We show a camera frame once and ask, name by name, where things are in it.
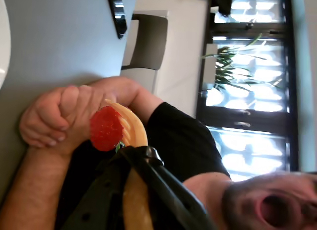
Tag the black smartphone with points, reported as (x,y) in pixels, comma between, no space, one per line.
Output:
(119,14)

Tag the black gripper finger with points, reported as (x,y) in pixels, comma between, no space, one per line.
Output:
(104,190)
(171,197)

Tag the person's left forearm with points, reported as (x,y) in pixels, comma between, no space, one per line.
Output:
(32,190)

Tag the wooden fork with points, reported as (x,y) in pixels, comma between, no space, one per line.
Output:
(136,131)

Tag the white round plate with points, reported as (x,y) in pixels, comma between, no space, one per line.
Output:
(3,41)

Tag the person's left hand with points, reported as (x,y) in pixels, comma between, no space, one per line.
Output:
(79,123)

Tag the white planter pot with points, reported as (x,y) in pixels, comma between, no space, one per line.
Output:
(210,64)

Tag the person's right hand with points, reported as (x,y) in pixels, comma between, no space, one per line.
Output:
(44,111)

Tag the green potted plant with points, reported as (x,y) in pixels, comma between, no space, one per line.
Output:
(230,69)

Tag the red strawberry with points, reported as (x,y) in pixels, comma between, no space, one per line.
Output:
(106,128)

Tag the person's black shirt torso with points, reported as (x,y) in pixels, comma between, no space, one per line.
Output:
(178,140)

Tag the grey chair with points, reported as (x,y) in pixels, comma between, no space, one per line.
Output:
(147,44)

